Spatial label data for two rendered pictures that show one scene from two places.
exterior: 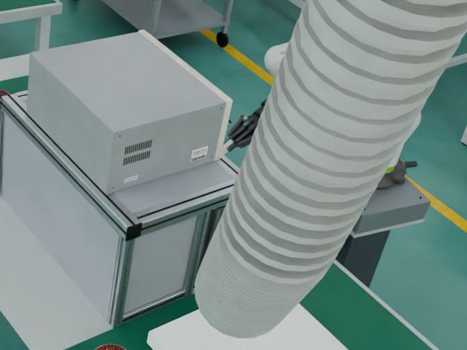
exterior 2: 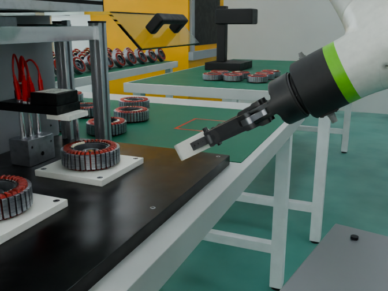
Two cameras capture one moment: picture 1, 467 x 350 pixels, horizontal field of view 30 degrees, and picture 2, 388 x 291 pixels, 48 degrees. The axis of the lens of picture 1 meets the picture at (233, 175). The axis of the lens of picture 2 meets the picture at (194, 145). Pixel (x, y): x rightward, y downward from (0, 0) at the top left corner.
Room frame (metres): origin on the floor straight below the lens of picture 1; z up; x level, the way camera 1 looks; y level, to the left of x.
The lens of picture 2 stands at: (2.31, -0.64, 1.04)
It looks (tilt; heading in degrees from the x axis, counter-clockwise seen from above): 15 degrees down; 70
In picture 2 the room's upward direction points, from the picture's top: straight up
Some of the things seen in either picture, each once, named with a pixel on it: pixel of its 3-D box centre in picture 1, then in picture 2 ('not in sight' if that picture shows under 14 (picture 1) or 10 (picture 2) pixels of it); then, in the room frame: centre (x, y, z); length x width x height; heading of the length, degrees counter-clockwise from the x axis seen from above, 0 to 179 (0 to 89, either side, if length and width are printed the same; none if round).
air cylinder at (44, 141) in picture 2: not in sight; (33, 148); (2.30, 0.30, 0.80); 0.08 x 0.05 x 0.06; 47
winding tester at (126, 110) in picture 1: (126, 106); not in sight; (2.10, 0.34, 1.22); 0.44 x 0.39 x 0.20; 47
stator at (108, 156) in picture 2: not in sight; (90, 154); (2.41, 0.20, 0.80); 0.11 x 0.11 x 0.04
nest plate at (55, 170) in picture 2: not in sight; (91, 165); (2.41, 0.20, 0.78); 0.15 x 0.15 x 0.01; 47
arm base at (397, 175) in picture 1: (388, 169); not in sight; (2.65, -0.54, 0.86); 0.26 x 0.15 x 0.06; 121
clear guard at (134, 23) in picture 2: not in sight; (97, 29); (2.44, 0.24, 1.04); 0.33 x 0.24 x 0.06; 137
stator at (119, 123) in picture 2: not in sight; (106, 126); (2.50, 0.58, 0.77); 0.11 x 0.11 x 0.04
